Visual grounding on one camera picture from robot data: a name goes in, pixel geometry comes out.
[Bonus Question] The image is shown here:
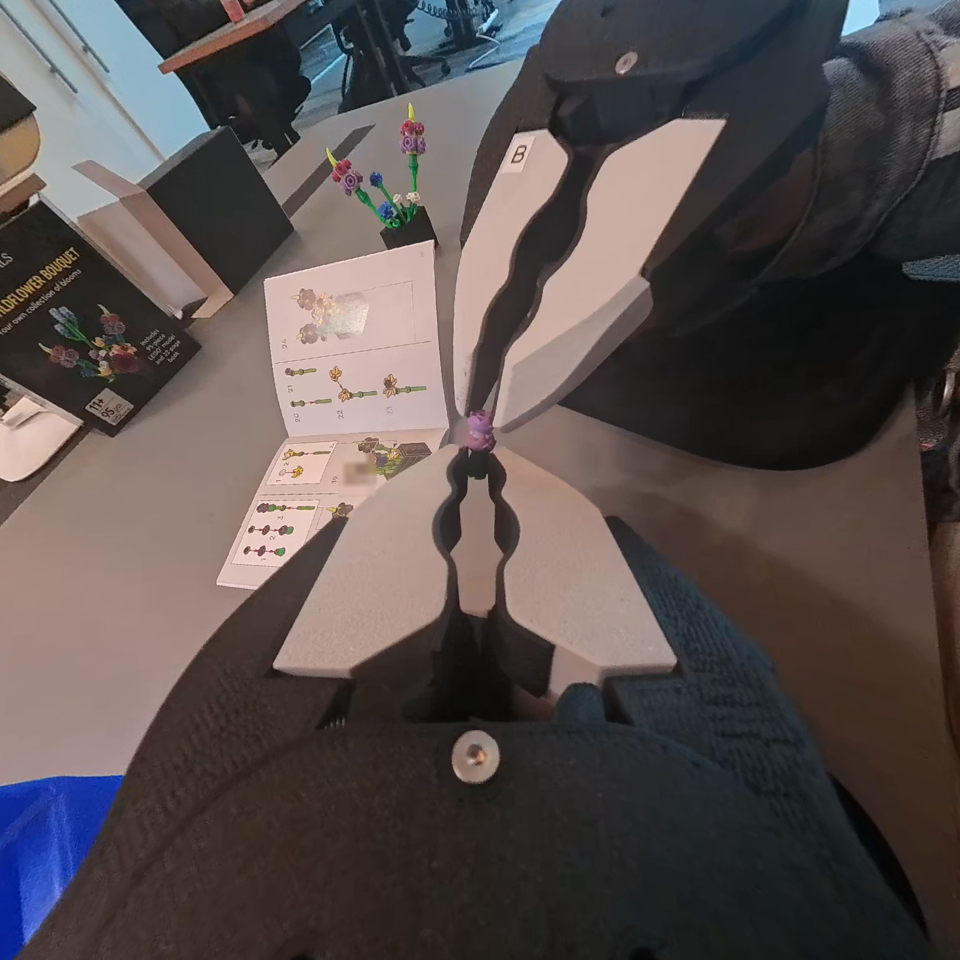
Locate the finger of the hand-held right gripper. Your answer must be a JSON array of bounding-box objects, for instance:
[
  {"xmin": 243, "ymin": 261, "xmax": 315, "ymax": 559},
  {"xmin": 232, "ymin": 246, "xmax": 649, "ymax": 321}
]
[
  {"xmin": 483, "ymin": 114, "xmax": 730, "ymax": 435},
  {"xmin": 452, "ymin": 131, "xmax": 594, "ymax": 421}
]

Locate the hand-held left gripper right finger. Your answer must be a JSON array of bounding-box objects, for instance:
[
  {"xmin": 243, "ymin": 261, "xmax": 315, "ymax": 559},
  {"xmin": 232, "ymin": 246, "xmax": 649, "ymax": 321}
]
[{"xmin": 491, "ymin": 447, "xmax": 680, "ymax": 690}]

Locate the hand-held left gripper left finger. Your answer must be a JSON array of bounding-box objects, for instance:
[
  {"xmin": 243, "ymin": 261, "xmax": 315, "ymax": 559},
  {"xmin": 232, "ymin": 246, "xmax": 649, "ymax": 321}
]
[{"xmin": 272, "ymin": 446, "xmax": 460, "ymax": 681}]

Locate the purple toy flower stem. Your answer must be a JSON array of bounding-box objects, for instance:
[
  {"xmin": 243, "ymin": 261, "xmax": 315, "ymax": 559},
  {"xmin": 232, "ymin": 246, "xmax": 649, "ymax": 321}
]
[{"xmin": 465, "ymin": 408, "xmax": 498, "ymax": 481}]

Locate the person's right forearm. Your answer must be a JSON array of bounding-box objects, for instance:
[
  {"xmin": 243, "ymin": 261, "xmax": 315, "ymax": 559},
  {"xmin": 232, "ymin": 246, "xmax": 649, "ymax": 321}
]
[{"xmin": 821, "ymin": 11, "xmax": 960, "ymax": 264}]

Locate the grey desk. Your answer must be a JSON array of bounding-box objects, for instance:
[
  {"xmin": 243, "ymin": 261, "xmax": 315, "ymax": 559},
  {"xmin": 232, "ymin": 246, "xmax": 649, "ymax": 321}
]
[{"xmin": 0, "ymin": 63, "xmax": 950, "ymax": 960}]

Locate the wooden background desk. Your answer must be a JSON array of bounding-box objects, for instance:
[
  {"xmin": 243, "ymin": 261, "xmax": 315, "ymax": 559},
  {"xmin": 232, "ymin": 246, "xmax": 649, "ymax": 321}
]
[{"xmin": 157, "ymin": 0, "xmax": 312, "ymax": 76}]

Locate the toy flower bouquet in pot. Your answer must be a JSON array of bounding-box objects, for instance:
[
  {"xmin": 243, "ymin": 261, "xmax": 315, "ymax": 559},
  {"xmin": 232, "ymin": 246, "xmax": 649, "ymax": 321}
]
[{"xmin": 324, "ymin": 103, "xmax": 440, "ymax": 252}]

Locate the instruction booklet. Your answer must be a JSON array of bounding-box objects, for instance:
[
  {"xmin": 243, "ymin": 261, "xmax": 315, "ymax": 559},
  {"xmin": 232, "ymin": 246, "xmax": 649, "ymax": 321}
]
[{"xmin": 216, "ymin": 241, "xmax": 451, "ymax": 590}]

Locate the black office chair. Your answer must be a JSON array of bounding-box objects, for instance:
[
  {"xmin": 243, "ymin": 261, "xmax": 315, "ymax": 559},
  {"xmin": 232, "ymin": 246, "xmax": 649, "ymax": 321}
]
[
  {"xmin": 196, "ymin": 33, "xmax": 312, "ymax": 155},
  {"xmin": 330, "ymin": 0, "xmax": 451, "ymax": 114}
]

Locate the open black cardboard box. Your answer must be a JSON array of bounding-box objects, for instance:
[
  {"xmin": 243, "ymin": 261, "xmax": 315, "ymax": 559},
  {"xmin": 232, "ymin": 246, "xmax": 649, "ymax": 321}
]
[{"xmin": 72, "ymin": 126, "xmax": 295, "ymax": 320}]

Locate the white plastic bag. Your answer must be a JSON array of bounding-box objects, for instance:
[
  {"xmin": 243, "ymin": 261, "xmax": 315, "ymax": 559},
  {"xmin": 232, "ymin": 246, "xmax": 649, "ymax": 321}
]
[{"xmin": 0, "ymin": 396, "xmax": 84, "ymax": 483}]

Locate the black flower print product box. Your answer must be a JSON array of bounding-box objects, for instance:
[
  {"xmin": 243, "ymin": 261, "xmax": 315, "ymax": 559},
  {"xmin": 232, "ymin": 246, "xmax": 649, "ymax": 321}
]
[{"xmin": 0, "ymin": 193, "xmax": 204, "ymax": 438}]

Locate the blue plastic bin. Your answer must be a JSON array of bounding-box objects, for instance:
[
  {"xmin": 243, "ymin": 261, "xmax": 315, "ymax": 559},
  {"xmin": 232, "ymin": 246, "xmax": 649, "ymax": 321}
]
[{"xmin": 0, "ymin": 776, "xmax": 125, "ymax": 960}]

